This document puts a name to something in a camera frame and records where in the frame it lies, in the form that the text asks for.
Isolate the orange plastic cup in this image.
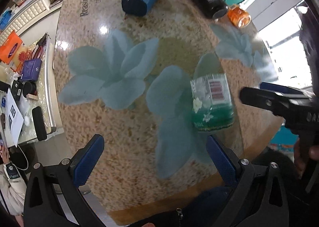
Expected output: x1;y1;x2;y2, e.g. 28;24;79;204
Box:
227;5;251;28

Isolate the person's right hand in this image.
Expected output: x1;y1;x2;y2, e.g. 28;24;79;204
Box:
294;138;319;176

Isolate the black glasses case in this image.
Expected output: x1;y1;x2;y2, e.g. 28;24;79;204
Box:
32;106;47;141

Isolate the purple box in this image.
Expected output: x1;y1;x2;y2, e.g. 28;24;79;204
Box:
20;58;42;82

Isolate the orange gift bag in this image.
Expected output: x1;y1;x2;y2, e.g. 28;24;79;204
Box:
0;31;23;65

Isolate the white tufted low cabinet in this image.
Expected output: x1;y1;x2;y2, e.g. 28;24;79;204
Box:
1;0;62;44

